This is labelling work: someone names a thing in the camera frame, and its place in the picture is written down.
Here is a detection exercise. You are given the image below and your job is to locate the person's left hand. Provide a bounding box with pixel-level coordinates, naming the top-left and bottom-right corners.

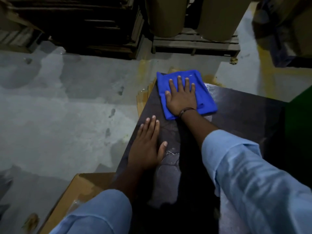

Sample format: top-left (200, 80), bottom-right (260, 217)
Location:
top-left (128, 115), bottom-right (169, 171)

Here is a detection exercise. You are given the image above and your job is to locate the person's right hand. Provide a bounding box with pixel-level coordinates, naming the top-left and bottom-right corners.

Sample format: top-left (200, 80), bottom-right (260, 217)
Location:
top-left (165, 75), bottom-right (198, 117)

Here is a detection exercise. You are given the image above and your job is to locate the blue microfibre cloth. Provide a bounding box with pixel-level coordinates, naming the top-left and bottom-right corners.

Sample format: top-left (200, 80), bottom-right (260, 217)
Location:
top-left (156, 70), bottom-right (218, 121)

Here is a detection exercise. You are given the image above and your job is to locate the person's left forearm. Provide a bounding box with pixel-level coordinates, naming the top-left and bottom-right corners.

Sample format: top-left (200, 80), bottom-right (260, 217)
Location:
top-left (49, 166), bottom-right (157, 234)

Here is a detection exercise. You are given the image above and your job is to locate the person's right forearm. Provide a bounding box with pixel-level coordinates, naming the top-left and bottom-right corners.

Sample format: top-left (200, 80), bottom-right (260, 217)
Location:
top-left (179, 110), bottom-right (312, 234)

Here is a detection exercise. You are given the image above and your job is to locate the dark wrist band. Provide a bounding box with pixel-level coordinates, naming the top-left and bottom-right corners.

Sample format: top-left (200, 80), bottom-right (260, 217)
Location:
top-left (179, 108), bottom-right (197, 118)

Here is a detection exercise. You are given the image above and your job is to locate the wooden pallet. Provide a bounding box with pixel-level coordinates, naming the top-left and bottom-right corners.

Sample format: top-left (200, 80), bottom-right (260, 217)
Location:
top-left (152, 27), bottom-right (241, 57)

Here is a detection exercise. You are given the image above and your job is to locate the brown paper roll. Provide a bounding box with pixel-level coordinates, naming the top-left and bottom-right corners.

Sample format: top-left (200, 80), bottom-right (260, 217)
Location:
top-left (196, 0), bottom-right (254, 42)
top-left (146, 0), bottom-right (188, 38)

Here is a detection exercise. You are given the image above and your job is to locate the brown cardboard box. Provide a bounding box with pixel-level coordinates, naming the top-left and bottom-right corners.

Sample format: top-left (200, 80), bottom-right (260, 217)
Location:
top-left (37, 172), bottom-right (118, 234)

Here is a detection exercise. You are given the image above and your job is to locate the stack of dark boards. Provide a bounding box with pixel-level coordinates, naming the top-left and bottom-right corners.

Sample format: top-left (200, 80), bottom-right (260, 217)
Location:
top-left (10, 0), bottom-right (147, 60)

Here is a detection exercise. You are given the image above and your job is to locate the green machine panel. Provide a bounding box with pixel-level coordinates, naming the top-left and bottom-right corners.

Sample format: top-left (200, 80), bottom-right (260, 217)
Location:
top-left (283, 85), bottom-right (312, 169)

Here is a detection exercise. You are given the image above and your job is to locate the large wrapped brown roll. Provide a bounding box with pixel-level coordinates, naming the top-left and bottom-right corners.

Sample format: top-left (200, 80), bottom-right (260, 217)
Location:
top-left (252, 0), bottom-right (312, 69)

